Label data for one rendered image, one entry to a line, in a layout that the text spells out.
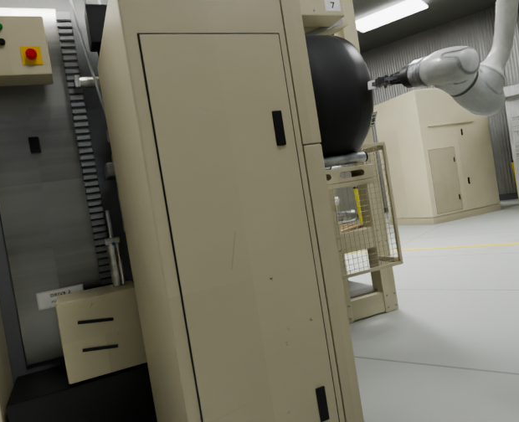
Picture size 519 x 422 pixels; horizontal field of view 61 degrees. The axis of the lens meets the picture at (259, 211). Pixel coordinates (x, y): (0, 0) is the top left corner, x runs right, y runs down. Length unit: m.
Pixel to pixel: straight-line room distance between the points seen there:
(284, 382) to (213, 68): 0.67
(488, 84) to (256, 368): 1.05
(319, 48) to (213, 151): 1.00
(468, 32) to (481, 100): 8.69
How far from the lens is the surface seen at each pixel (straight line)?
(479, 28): 10.16
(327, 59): 1.79
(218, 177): 0.91
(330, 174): 1.78
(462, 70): 1.40
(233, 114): 0.94
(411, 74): 1.52
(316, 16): 2.40
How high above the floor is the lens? 0.80
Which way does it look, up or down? 2 degrees down
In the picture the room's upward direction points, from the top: 9 degrees counter-clockwise
